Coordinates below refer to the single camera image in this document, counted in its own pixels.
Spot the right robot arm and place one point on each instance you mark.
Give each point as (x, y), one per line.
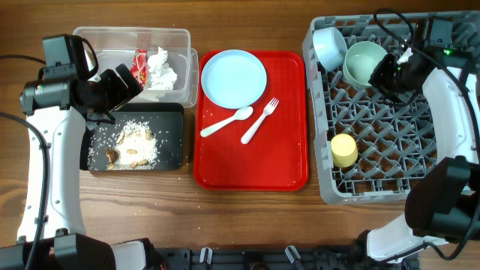
(444, 206)

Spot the cream plastic fork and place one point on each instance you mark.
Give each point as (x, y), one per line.
(267, 111)

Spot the light blue bowl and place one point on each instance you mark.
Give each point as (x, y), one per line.
(330, 47)

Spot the red serving tray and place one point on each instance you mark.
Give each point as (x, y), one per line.
(276, 158)

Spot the grey dishwasher rack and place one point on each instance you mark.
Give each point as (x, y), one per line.
(396, 145)

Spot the rice and food scraps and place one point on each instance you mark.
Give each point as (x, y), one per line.
(128, 145)

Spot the cream plastic spoon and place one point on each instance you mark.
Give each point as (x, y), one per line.
(239, 115)

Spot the white tissue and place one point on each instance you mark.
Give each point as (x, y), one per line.
(160, 76)

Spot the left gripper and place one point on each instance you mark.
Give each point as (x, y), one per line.
(110, 78)

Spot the red snack wrapper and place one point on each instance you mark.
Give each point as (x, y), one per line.
(139, 67)

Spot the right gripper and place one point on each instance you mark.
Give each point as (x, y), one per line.
(378, 76)

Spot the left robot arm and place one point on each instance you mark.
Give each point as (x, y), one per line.
(67, 99)

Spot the yellow plastic cup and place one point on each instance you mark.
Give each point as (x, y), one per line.
(344, 150)

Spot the black plastic tray bin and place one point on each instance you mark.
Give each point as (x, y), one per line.
(167, 119)

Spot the clear plastic bin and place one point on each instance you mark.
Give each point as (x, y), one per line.
(117, 45)

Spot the mint green bowl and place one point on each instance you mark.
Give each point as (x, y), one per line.
(360, 62)

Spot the light blue plate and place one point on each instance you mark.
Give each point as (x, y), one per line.
(233, 79)

